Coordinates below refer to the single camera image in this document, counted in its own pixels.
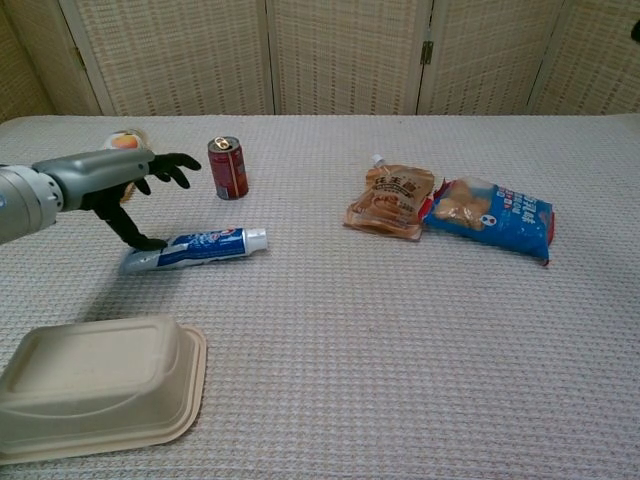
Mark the brown spouted snack pouch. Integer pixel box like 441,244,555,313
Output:
343,152,436,243

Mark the beige pulp food container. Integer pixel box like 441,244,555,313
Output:
0,313,208,464

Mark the blue and white toothpaste tube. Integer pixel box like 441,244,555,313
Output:
118,226,269,275

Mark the light woven tablecloth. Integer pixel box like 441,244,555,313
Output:
0,113,640,480

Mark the blue snack bag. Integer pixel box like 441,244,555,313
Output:
422,177,557,266

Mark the red soda can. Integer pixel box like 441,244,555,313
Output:
207,135,250,201

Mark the woven folding screen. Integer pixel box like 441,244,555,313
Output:
0,0,640,117

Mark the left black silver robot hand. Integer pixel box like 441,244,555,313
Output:
32,148,203,251

